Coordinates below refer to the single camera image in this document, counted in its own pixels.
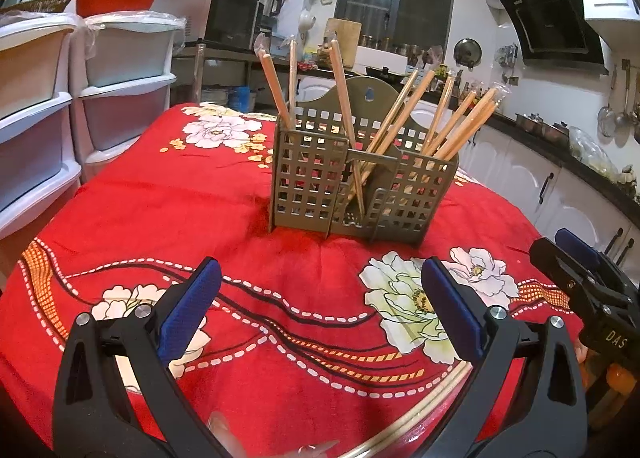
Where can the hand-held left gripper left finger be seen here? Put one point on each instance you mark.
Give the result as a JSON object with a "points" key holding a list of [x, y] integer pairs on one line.
{"points": [[192, 303]]}

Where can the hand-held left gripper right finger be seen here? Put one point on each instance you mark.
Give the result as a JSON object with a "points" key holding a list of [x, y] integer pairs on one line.
{"points": [[450, 298]]}

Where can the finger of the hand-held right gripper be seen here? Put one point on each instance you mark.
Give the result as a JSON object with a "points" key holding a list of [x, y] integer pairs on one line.
{"points": [[555, 263], [575, 243]]}

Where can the olive perforated utensil holder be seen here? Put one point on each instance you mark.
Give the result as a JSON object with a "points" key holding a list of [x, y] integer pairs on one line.
{"points": [[305, 178]]}

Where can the person's right hand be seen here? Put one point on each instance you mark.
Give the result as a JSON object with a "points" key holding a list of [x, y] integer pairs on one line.
{"points": [[620, 378]]}

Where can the clear plastic bag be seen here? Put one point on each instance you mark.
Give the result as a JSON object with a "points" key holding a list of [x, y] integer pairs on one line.
{"points": [[595, 153]]}

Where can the red floral tablecloth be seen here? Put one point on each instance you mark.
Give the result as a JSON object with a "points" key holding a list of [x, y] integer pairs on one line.
{"points": [[150, 218]]}

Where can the steel pots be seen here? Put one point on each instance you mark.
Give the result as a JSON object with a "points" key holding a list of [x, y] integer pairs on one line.
{"points": [[550, 130]]}

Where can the hanging steel skimmer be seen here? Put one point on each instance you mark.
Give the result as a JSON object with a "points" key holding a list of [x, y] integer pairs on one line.
{"points": [[606, 120]]}

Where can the cluster of condiment bottles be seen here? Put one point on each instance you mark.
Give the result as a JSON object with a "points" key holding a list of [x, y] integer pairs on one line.
{"points": [[465, 88]]}

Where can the steel pot under shelf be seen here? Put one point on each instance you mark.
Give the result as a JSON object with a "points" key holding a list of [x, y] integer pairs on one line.
{"points": [[214, 95]]}

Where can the blue container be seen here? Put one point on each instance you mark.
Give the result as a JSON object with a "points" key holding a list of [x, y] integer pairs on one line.
{"points": [[239, 99]]}

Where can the hanging steel pot lid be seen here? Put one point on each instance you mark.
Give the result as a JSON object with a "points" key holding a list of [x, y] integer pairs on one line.
{"points": [[467, 50]]}

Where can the black range hood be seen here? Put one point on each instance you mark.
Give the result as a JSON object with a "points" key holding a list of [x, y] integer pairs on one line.
{"points": [[555, 18]]}

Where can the black wok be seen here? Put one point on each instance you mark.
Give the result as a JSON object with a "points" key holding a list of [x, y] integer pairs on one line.
{"points": [[382, 71]]}

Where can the metal shelf table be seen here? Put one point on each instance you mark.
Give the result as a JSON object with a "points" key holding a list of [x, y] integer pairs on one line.
{"points": [[225, 54]]}

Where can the white plastic drawer cabinet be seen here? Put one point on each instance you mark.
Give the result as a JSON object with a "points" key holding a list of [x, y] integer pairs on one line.
{"points": [[30, 63], [125, 53]]}

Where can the wooden cutting board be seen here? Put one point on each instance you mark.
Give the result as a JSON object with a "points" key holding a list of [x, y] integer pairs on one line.
{"points": [[350, 33]]}

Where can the microwave oven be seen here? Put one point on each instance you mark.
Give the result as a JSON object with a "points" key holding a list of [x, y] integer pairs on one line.
{"points": [[230, 13]]}

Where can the black blender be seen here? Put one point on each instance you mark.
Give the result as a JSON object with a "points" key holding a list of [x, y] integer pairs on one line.
{"points": [[270, 3]]}

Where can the woven basket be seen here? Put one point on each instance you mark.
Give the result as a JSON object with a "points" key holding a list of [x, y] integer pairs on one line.
{"points": [[40, 4]]}

